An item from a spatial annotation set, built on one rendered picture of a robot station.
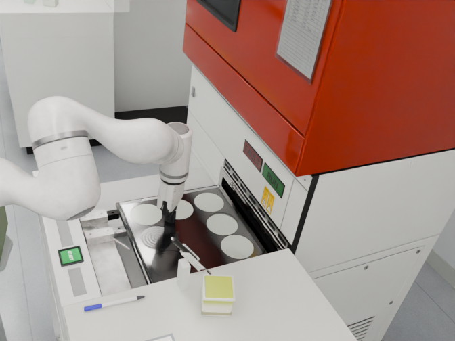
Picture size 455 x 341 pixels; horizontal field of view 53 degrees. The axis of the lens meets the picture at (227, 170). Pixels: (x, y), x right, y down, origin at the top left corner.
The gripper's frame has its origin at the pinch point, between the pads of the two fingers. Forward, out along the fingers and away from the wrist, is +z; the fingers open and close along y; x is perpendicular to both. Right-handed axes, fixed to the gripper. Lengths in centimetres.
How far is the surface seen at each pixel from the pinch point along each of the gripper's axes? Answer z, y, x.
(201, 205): 2.1, -11.7, 6.1
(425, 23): -69, -13, 52
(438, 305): 92, -97, 122
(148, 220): 2.1, 2.7, -5.9
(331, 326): -4, 23, 53
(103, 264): 4.0, 22.9, -9.6
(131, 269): 10.0, 16.4, -4.5
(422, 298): 92, -98, 113
